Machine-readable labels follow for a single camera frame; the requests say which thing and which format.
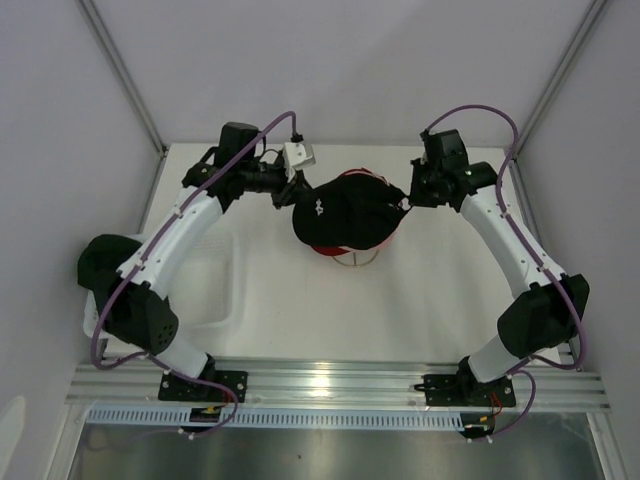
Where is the black baseball cap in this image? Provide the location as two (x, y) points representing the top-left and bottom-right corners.
(291, 175), (409, 251)

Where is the red baseball cap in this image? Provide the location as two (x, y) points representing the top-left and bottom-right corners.
(312, 167), (396, 257)

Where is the dark green baseball cap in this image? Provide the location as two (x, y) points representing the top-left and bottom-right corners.
(76, 234), (142, 290)

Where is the pink baseball cap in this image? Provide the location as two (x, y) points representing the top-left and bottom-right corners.
(340, 168), (406, 251)

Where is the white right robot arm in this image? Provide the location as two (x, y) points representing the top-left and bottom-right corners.
(409, 130), (590, 408)

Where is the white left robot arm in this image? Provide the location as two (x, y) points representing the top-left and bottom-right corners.
(78, 112), (315, 402)

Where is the white plastic basket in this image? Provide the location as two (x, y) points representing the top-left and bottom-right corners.
(81, 234), (246, 354)

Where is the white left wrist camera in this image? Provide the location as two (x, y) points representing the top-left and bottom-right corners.
(282, 142), (316, 178)

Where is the right aluminium frame post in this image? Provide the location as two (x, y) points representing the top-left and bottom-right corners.
(514, 0), (614, 151)

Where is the aluminium frame post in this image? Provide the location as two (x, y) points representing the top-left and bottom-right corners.
(514, 0), (614, 151)
(77, 0), (169, 157)

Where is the gold wire hat stand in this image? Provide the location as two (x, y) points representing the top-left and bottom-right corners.
(333, 250), (379, 268)

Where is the aluminium mounting rail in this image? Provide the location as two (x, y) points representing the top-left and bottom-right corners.
(65, 358), (611, 413)

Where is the left aluminium frame post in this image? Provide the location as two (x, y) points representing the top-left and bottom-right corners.
(77, 0), (169, 157)

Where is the white slotted cable duct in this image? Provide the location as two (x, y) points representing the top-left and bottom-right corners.
(86, 405), (464, 432)

